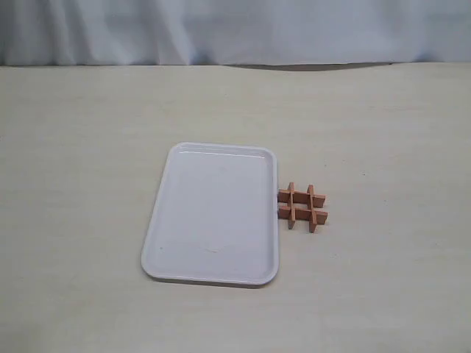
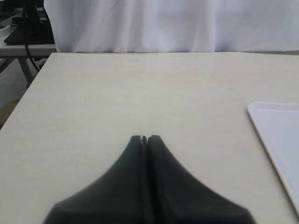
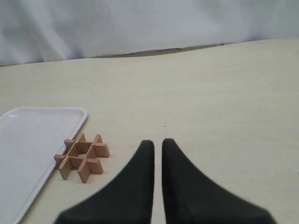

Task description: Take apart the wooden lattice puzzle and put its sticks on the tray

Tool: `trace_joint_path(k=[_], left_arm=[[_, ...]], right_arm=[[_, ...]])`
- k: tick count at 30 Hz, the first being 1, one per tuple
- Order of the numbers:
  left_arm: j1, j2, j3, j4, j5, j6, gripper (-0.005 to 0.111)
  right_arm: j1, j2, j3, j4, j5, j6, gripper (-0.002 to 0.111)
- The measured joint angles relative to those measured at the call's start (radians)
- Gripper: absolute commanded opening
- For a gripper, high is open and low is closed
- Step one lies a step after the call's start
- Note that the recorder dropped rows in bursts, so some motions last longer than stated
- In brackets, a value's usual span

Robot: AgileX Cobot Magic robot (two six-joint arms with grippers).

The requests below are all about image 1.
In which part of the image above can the white plastic tray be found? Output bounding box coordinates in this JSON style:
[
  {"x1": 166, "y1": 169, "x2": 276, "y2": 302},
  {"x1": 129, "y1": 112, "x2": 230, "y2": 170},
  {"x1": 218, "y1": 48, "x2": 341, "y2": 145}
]
[{"x1": 141, "y1": 142, "x2": 280, "y2": 287}]

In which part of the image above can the wooden notched piece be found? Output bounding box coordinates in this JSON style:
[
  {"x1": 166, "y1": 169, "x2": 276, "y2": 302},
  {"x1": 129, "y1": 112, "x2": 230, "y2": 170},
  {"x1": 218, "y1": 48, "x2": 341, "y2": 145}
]
[
  {"x1": 287, "y1": 182, "x2": 296, "y2": 229},
  {"x1": 308, "y1": 185, "x2": 317, "y2": 233},
  {"x1": 278, "y1": 206, "x2": 328, "y2": 224},
  {"x1": 277, "y1": 189, "x2": 326, "y2": 208}
]

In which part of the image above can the white backdrop curtain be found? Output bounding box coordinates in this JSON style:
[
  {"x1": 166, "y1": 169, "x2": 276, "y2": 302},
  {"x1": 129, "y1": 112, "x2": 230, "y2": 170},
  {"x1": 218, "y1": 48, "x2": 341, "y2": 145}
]
[{"x1": 1, "y1": 1, "x2": 470, "y2": 65}]

